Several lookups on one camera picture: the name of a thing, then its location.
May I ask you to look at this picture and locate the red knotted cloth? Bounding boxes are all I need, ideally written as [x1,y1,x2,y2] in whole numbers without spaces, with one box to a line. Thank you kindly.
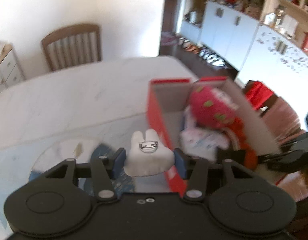
[226,117,258,170]

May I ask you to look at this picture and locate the white plush brooch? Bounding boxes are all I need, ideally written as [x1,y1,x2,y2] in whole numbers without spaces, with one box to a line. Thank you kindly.
[124,129,175,177]

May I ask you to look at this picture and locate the pink plush toy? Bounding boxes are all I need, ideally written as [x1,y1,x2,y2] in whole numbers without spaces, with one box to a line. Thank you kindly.
[189,85,239,129]

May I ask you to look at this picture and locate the red white cardboard box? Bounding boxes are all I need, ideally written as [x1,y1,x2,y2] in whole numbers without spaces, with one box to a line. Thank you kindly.
[147,77,281,196]

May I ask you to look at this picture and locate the pink scarf on chair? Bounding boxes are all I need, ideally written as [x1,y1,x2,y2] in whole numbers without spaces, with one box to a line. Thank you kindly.
[262,97,305,145]

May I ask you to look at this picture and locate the red cloth on chair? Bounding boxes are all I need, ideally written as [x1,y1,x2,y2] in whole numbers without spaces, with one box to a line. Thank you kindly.
[243,80,274,111]

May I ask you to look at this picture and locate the row of shoes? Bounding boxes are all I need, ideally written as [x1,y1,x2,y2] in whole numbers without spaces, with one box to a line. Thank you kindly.
[178,37,226,68]

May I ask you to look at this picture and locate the wooden chair far side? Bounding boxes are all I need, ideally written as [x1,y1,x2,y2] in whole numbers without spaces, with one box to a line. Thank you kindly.
[41,23,103,72]

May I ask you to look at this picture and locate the red patterned doormat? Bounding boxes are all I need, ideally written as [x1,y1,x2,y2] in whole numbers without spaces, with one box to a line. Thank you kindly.
[160,31,178,46]

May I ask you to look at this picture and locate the white drawer cabinet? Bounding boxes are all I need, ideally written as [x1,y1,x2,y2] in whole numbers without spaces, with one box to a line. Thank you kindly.
[0,44,25,92]

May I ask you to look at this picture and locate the white wall cabinets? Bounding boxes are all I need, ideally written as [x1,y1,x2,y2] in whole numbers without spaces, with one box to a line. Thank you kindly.
[181,0,308,89]

